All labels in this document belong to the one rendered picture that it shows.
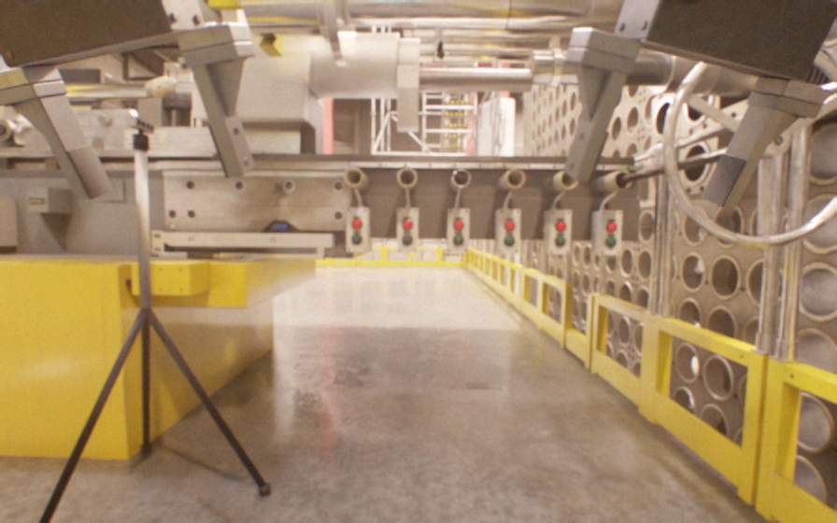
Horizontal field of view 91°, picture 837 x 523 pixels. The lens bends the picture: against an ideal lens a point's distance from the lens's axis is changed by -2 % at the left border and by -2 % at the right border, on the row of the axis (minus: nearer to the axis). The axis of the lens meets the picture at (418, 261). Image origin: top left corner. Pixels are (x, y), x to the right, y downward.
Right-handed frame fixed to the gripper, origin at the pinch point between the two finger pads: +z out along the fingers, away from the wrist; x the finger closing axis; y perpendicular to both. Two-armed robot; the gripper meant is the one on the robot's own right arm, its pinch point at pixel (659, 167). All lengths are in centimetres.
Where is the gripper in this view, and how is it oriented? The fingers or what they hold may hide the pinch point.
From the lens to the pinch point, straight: 40.4
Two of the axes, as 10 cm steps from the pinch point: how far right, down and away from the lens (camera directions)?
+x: 9.8, 1.3, 1.5
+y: 0.8, 4.6, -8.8
